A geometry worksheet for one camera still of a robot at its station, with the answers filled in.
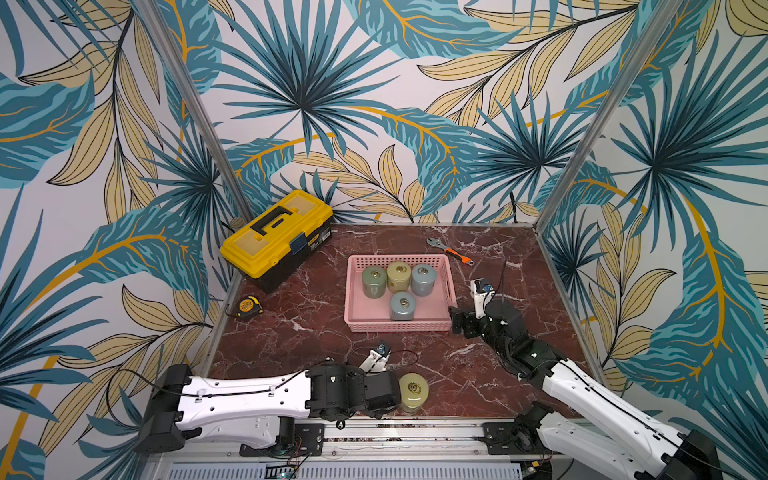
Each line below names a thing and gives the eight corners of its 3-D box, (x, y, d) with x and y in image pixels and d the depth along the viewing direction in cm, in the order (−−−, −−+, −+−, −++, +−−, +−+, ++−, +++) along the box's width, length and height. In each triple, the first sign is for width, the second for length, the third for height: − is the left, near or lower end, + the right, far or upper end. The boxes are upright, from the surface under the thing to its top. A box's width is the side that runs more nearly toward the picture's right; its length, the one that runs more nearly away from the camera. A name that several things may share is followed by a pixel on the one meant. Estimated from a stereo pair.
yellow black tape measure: (241, 320, 95) (237, 315, 92) (242, 303, 99) (238, 297, 96) (262, 316, 96) (259, 311, 94) (262, 299, 100) (259, 293, 97)
